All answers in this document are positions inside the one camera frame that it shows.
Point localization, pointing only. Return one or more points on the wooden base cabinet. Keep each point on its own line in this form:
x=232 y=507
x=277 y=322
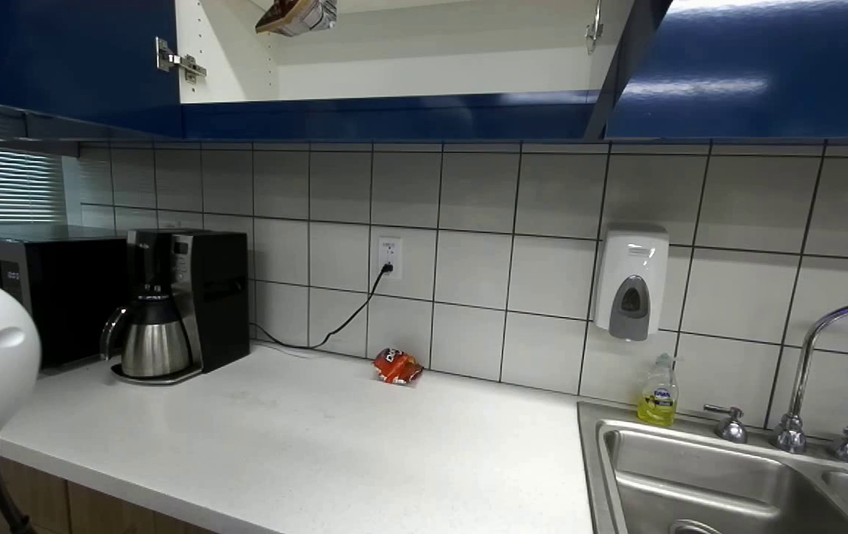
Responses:
x=80 y=507

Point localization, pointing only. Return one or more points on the white wall outlet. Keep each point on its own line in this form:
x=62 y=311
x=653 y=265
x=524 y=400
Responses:
x=388 y=252

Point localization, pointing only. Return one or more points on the steel coffee carafe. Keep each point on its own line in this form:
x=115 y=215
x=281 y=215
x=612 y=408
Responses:
x=157 y=344

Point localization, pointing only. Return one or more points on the orange snack packet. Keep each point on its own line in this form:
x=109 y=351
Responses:
x=398 y=366

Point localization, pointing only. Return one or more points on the metal cabinet hinge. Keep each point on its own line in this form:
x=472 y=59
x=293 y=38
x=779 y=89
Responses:
x=177 y=59
x=595 y=23

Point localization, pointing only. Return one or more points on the white open cabinet body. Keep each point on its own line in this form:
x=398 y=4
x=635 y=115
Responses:
x=426 y=74

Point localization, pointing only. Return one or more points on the blue cabinet door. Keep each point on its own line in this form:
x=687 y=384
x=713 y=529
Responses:
x=632 y=49
x=781 y=78
x=59 y=49

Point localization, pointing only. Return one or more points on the black coffee maker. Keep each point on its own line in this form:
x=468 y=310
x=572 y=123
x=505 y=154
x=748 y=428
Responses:
x=219 y=298

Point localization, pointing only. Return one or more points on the white wall soap dispenser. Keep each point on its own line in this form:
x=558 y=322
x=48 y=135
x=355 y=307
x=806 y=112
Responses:
x=632 y=276

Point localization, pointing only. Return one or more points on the yellow dish soap bottle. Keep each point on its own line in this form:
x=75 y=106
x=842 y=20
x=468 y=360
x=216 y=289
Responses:
x=658 y=405

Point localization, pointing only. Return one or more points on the stainless steel sink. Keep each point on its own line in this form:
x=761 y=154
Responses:
x=702 y=474

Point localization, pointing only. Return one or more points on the brown chips packet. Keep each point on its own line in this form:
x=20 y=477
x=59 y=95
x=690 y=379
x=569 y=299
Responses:
x=296 y=14

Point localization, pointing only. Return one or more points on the black microwave oven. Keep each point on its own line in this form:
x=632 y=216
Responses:
x=74 y=298

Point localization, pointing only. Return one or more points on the window blinds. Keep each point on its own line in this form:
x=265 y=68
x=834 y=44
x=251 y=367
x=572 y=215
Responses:
x=4 y=187

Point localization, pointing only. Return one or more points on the chrome curved faucet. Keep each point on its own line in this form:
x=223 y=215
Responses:
x=794 y=428

